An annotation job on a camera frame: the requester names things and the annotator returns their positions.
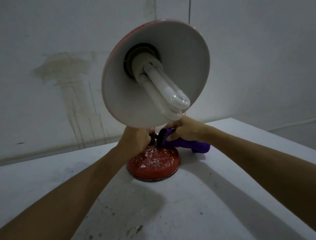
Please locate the person's left hand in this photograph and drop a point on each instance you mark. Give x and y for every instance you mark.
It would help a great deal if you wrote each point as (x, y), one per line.
(134, 139)

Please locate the person's right hand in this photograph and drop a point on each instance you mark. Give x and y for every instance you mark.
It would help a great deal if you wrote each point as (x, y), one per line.
(188, 129)

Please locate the person's left fingers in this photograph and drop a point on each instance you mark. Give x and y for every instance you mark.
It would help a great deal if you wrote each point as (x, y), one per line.
(150, 140)

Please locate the person's right fingers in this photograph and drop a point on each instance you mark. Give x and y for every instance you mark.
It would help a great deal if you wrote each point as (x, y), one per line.
(174, 133)

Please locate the purple cloth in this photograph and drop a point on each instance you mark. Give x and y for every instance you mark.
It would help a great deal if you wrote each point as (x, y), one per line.
(197, 147)

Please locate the red desk lamp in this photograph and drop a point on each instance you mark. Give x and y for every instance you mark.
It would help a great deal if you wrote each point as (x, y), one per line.
(172, 61)

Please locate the person's left forearm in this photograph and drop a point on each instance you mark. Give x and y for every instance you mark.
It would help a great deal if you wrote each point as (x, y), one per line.
(61, 197)

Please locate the person's right forearm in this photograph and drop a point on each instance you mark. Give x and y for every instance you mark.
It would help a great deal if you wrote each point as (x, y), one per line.
(259, 165)

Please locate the white compact fluorescent bulb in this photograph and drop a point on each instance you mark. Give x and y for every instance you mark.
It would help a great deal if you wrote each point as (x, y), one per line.
(161, 89)

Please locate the white wall conduit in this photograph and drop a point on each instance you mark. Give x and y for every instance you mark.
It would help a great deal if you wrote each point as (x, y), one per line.
(293, 123)

